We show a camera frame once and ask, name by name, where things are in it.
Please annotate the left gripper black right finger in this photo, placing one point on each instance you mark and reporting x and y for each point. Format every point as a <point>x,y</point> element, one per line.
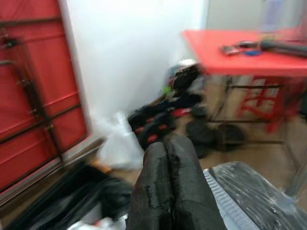
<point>189,187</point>

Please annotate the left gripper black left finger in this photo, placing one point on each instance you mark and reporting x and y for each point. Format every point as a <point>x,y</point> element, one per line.
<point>153,191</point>

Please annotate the black weight plate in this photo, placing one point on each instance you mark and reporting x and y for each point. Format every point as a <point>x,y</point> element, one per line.
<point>199,134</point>

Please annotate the white plastic bag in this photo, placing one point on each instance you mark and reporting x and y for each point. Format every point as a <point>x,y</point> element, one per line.
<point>120,148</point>

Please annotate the black dumbbell red mark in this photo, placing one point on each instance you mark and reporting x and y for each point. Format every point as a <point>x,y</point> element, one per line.
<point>153,129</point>

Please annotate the black trash bag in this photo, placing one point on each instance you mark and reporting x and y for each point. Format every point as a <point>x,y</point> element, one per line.
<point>60,203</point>

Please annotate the red plastic stool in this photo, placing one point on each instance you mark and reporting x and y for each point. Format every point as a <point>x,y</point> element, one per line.
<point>249,106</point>

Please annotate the red folding table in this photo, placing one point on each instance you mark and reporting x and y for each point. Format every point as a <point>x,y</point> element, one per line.
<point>216,55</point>

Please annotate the small blue object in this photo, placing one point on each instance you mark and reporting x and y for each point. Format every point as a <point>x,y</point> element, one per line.
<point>253,53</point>

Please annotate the red folded table panel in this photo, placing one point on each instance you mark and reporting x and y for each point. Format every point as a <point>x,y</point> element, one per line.
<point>55,72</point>

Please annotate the black handheld tool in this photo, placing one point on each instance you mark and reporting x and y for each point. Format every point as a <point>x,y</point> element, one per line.
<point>283,48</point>

